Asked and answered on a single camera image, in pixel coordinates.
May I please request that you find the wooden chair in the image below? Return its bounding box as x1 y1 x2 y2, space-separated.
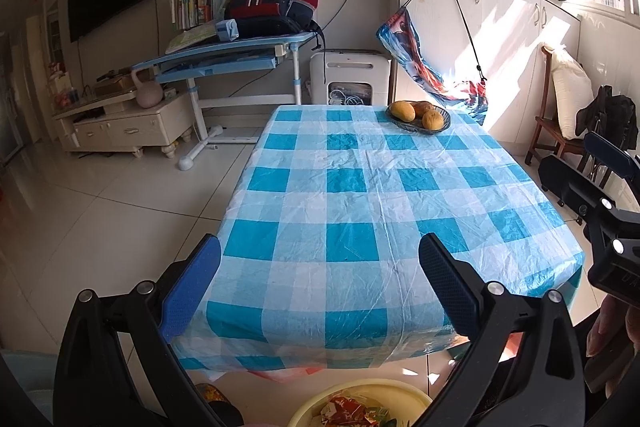
525 44 601 168

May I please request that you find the white pillow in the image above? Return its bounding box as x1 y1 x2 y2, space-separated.
550 47 596 140

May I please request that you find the yellow plastic bucket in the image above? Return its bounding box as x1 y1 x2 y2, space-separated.
287 379 433 427

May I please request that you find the open book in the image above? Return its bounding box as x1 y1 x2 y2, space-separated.
165 26 221 54

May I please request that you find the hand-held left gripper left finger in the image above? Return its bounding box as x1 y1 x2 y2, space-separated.
52 233 222 427

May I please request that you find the dark fruit bowl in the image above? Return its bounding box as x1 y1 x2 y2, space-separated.
386 101 452 134

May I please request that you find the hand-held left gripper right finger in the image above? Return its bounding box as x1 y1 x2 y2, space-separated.
415 232 588 427

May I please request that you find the patterned slipper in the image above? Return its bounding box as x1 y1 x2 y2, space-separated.
195 383 228 413

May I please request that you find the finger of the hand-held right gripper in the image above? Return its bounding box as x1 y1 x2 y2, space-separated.
538 155 640 259
583 130 640 182

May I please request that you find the blue study desk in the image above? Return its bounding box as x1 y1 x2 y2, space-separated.
131 31 321 172

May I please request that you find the white floor appliance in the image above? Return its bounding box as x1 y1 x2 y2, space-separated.
309 49 392 106

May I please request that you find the blue checkered tablecloth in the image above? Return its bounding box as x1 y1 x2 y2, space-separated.
172 104 586 373

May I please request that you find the white cabinet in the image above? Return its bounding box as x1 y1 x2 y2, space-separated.
392 0 583 142

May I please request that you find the pink kettlebell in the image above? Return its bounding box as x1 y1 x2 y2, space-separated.
131 71 165 108

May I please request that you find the teal cloth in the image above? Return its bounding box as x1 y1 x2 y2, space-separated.
0 347 56 427

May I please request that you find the navy striped backpack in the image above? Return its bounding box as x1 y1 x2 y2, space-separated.
224 0 326 42

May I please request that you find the printed hanging bag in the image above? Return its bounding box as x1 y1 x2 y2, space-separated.
376 0 488 126

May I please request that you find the person's right hand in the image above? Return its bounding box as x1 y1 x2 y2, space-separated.
585 294 640 400

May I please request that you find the red snack wrapper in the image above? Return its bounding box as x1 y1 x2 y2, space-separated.
320 396 383 427

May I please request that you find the cream television stand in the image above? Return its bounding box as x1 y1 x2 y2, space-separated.
54 89 195 158

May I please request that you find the row of books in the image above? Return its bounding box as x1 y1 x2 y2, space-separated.
167 0 232 32

